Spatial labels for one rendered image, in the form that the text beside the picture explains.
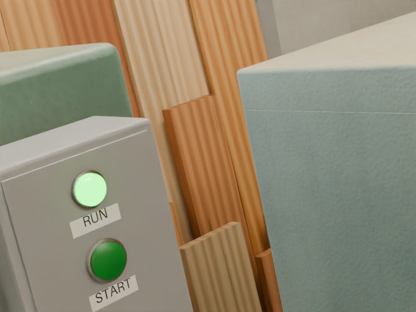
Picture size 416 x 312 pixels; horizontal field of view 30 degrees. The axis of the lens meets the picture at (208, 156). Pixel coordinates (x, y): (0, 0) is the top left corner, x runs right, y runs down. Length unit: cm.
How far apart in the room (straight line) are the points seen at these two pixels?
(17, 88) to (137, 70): 155
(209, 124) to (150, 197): 162
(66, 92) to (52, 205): 9
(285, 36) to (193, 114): 64
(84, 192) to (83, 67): 10
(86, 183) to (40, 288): 6
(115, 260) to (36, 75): 12
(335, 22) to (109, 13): 99
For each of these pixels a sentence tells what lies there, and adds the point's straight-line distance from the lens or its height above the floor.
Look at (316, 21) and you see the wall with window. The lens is 267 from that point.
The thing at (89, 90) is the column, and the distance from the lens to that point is 48.
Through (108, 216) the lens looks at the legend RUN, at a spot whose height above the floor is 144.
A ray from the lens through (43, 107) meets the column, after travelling 46.
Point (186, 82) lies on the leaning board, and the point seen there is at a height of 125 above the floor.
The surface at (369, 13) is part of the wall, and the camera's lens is 273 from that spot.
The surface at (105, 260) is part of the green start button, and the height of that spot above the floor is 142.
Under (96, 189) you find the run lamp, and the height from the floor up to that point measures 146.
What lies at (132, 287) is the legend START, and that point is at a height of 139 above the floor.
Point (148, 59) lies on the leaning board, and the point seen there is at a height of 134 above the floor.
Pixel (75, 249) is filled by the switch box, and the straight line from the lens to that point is 41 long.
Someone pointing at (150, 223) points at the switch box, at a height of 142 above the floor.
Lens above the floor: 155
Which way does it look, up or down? 14 degrees down
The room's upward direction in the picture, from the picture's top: 12 degrees counter-clockwise
